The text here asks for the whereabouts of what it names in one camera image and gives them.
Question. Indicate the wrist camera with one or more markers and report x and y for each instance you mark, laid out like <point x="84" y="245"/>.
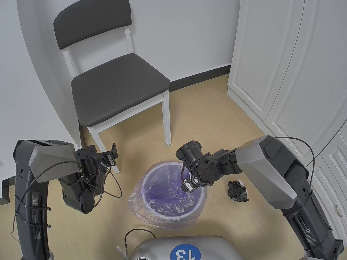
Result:
<point x="113" y="153"/>
<point x="189" y="187"/>

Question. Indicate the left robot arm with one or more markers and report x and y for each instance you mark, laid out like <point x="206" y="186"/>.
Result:
<point x="29" y="199"/>

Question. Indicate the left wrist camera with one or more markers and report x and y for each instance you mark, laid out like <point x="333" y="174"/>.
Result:
<point x="113" y="153"/>

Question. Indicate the grey and white chair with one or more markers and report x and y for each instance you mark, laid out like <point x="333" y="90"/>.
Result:
<point x="116" y="91"/>

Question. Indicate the white wardrobe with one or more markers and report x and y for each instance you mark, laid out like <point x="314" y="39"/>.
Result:
<point x="287" y="50"/>

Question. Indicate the white paper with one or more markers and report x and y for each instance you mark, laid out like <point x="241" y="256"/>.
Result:
<point x="241" y="182"/>

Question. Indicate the purple plastic bag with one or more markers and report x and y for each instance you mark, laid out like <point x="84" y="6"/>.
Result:
<point x="165" y="196"/>

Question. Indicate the white trash bin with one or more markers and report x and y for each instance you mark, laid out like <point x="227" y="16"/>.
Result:
<point x="173" y="216"/>

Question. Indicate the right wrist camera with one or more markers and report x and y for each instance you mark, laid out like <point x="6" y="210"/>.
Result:
<point x="189" y="187"/>

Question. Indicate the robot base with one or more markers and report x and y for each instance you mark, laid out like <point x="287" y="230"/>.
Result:
<point x="162" y="249"/>

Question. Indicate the black plastic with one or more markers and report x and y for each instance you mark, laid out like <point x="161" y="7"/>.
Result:
<point x="237" y="191"/>

